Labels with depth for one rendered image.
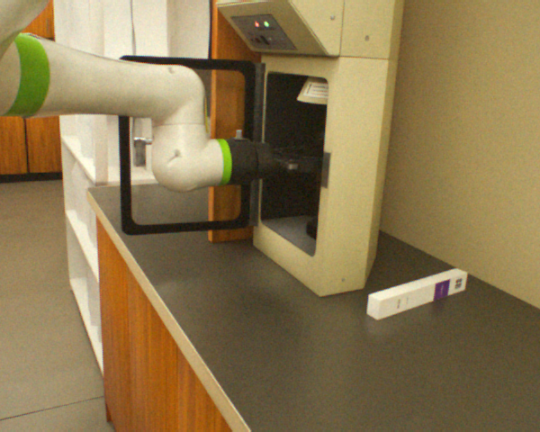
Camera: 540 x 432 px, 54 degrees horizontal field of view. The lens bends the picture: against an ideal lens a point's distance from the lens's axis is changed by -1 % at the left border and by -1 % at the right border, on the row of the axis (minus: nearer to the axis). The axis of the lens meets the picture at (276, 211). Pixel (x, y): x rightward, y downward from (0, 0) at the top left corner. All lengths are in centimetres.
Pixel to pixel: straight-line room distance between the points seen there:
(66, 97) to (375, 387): 62
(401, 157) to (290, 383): 85
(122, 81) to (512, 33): 81
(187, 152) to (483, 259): 74
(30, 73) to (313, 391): 59
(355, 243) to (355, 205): 8
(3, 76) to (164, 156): 34
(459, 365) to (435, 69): 77
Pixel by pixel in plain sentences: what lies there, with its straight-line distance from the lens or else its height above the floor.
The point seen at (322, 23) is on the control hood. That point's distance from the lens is 97.
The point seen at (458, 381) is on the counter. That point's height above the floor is 94.
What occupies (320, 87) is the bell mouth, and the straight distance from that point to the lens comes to 110.
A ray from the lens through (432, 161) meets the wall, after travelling 143.
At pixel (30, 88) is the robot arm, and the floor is 135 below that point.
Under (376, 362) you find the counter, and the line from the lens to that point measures 91.
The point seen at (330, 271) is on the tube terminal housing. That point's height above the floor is 99.
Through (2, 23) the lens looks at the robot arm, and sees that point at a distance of 58.
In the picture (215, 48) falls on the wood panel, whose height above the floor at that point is 141.
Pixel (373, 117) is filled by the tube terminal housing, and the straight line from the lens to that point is 105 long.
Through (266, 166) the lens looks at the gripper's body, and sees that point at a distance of 106.
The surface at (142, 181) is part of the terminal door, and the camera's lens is 124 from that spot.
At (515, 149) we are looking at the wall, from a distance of 126.
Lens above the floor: 141
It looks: 17 degrees down
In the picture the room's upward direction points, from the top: 3 degrees clockwise
